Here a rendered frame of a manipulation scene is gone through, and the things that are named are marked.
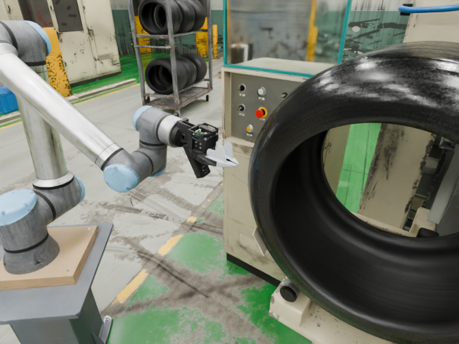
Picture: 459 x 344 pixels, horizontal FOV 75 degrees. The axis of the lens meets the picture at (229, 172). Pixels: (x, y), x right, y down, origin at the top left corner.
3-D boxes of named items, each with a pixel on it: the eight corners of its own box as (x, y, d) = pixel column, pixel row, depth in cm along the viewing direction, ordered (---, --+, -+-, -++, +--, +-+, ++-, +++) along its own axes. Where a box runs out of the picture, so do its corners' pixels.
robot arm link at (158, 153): (128, 175, 98) (128, 140, 92) (148, 161, 107) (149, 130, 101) (154, 183, 96) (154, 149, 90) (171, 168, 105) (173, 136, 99)
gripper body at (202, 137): (203, 136, 78) (171, 122, 83) (201, 164, 83) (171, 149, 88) (220, 128, 83) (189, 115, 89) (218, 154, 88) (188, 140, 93)
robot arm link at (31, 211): (-9, 245, 111) (-27, 205, 103) (32, 219, 125) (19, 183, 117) (22, 254, 106) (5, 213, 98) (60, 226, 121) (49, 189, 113)
